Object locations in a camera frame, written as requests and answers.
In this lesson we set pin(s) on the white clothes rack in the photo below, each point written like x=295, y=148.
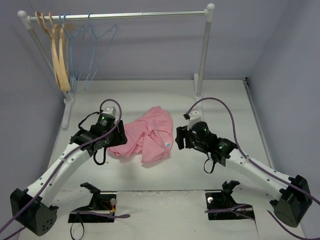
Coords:
x=44, y=23

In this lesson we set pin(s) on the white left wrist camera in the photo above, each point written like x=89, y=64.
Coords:
x=111, y=111

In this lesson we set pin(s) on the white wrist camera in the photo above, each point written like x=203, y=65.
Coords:
x=192, y=117
x=111, y=111

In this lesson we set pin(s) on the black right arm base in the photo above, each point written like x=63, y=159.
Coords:
x=221, y=205

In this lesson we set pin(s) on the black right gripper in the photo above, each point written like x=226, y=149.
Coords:
x=180, y=137

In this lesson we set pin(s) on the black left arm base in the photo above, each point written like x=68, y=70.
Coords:
x=100, y=203

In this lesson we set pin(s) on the pink t shirt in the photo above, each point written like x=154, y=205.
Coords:
x=150, y=136

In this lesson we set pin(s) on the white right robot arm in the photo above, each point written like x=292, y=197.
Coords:
x=289, y=197

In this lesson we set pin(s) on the blue wire hanger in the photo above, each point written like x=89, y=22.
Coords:
x=75, y=45
x=63, y=56
x=97, y=58

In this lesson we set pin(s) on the blue wire hanger on rack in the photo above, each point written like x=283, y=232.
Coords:
x=63, y=56

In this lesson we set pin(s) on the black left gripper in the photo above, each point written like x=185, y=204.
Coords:
x=119, y=135

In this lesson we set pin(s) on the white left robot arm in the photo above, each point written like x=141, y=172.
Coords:
x=39, y=206

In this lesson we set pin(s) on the wooden hanger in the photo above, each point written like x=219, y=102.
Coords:
x=54, y=42
x=56, y=62
x=60, y=57

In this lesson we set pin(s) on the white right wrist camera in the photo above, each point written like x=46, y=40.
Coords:
x=192, y=117

